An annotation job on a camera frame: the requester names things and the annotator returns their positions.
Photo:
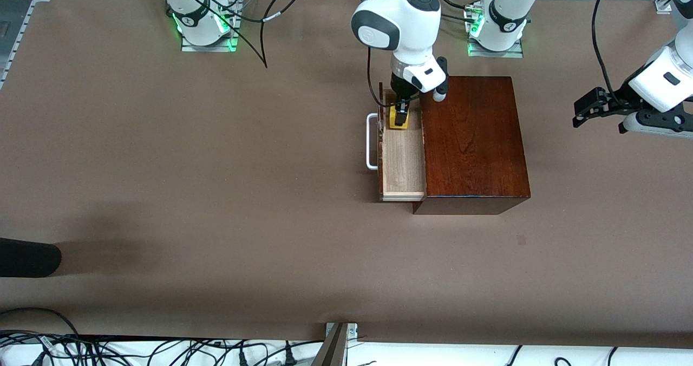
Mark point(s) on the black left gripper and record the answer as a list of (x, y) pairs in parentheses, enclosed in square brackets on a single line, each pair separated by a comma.
[(618, 100)]

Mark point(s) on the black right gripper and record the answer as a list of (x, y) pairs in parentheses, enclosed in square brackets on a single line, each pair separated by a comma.
[(401, 89)]

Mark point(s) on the yellow cube block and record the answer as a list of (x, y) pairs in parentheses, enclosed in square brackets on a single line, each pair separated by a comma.
[(390, 119)]

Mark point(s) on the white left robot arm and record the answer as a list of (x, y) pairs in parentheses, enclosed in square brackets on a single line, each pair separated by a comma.
[(506, 8)]

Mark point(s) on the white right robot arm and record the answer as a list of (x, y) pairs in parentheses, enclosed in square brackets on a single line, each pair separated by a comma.
[(400, 25)]

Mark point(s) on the dark wooden drawer cabinet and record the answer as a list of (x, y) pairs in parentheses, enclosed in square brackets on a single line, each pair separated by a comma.
[(476, 149)]

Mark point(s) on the brown table cover sheet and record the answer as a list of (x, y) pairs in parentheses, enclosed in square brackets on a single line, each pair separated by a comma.
[(270, 247)]

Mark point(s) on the black cylindrical object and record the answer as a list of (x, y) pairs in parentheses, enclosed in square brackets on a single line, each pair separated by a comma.
[(27, 257)]

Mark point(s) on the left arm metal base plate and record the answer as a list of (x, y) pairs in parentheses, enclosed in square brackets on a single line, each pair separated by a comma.
[(495, 53)]

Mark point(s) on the aluminium corner bracket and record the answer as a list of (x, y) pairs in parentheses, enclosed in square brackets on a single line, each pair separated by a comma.
[(661, 4)]

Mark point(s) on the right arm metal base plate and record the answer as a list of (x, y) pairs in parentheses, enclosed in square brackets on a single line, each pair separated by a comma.
[(208, 48)]

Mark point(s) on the metal table edge bracket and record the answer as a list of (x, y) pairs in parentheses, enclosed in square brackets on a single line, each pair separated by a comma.
[(334, 350)]

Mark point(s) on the aluminium frame rail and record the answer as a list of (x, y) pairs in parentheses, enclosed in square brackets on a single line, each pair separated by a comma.
[(21, 30)]

